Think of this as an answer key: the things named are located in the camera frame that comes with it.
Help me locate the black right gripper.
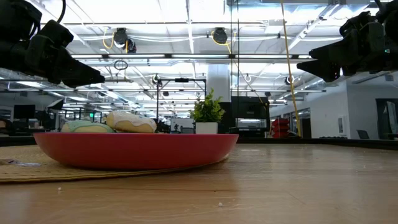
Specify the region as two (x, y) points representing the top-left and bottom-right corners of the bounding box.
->
(296, 37), (398, 83)

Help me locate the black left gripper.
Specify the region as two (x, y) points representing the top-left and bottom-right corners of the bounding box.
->
(0, 37), (106, 89)

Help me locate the large teal iced donut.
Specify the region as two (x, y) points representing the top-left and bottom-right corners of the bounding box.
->
(60, 120), (116, 134)

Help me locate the white donut with teal drizzle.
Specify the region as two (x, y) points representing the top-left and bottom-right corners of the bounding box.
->
(105, 110), (158, 134)

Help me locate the dark background monitor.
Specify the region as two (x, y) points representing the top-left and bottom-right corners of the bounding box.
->
(12, 105), (36, 119)

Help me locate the stack of red bins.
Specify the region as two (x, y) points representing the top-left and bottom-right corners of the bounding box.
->
(271, 118), (290, 139)

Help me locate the black computer case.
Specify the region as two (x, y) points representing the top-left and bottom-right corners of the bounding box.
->
(231, 95), (271, 138)

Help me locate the pink round plate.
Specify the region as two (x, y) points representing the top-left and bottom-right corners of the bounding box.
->
(33, 133), (239, 171)

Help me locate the crumpled clear wrapper scrap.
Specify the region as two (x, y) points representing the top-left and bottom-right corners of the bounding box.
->
(0, 158), (43, 167)

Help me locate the round woven straw placemat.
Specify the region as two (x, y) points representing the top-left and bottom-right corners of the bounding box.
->
(0, 144), (231, 184)

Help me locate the green plant in white pot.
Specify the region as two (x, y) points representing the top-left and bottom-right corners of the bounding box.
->
(189, 88), (225, 135)

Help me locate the yellow hanging cable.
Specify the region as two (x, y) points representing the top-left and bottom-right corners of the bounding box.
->
(279, 0), (302, 138)

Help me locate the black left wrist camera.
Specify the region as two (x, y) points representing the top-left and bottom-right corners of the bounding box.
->
(32, 19), (75, 54)

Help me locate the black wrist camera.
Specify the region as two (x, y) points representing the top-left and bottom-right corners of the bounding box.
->
(339, 11), (386, 43)
(32, 19), (75, 54)

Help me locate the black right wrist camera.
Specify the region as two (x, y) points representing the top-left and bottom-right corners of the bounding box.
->
(339, 11), (386, 43)

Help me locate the black ceiling cable reel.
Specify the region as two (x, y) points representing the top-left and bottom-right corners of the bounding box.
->
(212, 27), (229, 44)
(113, 27), (129, 47)

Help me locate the black left wrist camera cable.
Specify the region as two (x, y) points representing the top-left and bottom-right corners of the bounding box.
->
(55, 0), (67, 24)

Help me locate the thin black hanging cable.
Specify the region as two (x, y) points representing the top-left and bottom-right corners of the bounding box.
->
(229, 0), (234, 97)
(236, 0), (241, 97)

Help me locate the black background rig frame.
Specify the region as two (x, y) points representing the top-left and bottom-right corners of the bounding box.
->
(155, 77), (208, 133)

